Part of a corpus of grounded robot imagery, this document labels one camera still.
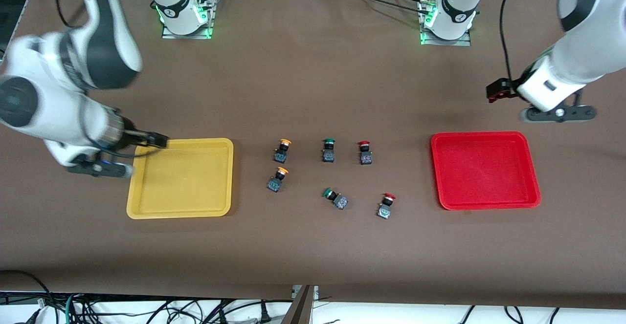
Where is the yellow push button switch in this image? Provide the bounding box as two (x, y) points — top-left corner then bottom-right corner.
(273, 139), (292, 163)
(267, 167), (289, 193)

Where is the yellow plastic tray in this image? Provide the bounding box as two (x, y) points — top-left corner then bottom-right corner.
(126, 138), (234, 219)

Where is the red plastic tray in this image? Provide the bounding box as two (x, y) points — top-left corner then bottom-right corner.
(430, 131), (542, 211)

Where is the brown table cover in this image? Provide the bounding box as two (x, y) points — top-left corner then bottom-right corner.
(0, 0), (626, 311)

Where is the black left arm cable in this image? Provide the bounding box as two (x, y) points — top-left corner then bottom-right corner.
(498, 0), (527, 88)

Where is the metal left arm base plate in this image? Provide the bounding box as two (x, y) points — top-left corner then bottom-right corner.
(420, 0), (472, 47)

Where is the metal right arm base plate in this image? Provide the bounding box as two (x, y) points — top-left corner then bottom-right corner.
(161, 0), (214, 40)

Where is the black looped floor cable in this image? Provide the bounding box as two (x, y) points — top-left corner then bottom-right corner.
(0, 269), (53, 311)

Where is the green floor cable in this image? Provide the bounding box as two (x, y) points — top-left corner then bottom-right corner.
(65, 293), (79, 324)

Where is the white metal bracket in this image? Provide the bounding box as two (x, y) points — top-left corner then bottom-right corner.
(292, 285), (319, 301)

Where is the grey table frame beam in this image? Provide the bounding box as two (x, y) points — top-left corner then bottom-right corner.
(280, 285), (316, 324)

